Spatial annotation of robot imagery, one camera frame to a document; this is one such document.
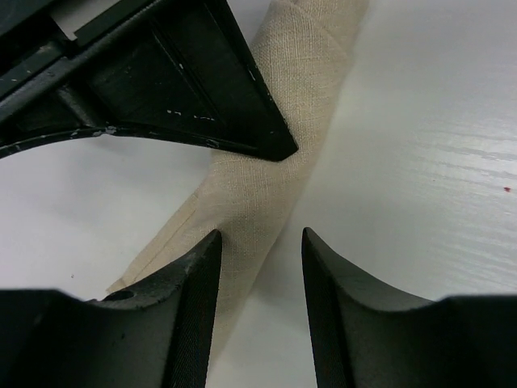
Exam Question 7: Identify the beige cloth napkin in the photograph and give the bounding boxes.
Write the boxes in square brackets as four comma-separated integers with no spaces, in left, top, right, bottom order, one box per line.
[111,1,368,387]

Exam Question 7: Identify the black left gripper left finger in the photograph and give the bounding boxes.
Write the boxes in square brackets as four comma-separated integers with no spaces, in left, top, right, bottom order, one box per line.
[1,230,222,387]

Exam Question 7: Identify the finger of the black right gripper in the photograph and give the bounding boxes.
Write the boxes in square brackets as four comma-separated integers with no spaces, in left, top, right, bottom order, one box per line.
[1,1,297,162]

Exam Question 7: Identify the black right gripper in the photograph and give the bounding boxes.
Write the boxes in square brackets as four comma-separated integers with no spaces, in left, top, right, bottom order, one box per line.
[1,1,158,101]

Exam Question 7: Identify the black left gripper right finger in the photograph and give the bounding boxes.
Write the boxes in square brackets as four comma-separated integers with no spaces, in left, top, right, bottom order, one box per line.
[301,228,516,387]

